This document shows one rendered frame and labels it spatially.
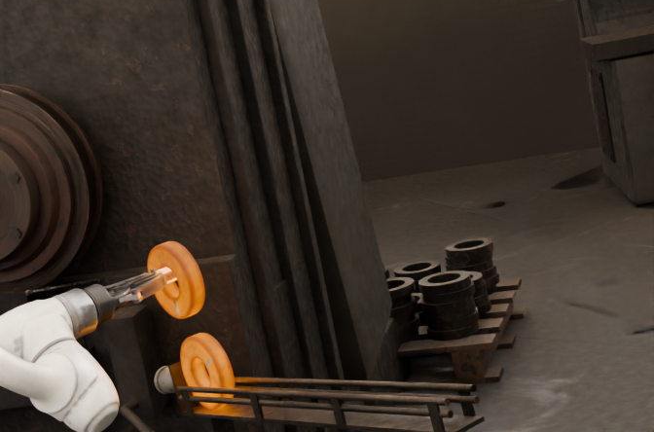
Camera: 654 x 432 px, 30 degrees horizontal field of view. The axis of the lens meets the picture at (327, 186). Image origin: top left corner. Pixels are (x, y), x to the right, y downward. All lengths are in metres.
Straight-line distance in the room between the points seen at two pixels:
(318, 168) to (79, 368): 1.45
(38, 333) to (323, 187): 1.42
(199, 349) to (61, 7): 0.85
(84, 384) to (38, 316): 0.18
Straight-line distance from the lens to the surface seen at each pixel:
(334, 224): 3.52
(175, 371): 2.58
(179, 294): 2.44
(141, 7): 2.75
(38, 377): 2.12
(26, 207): 2.67
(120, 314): 2.76
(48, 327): 2.26
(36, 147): 2.70
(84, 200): 2.71
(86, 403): 2.16
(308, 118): 3.42
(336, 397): 2.14
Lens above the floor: 1.42
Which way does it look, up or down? 9 degrees down
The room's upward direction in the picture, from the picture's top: 11 degrees counter-clockwise
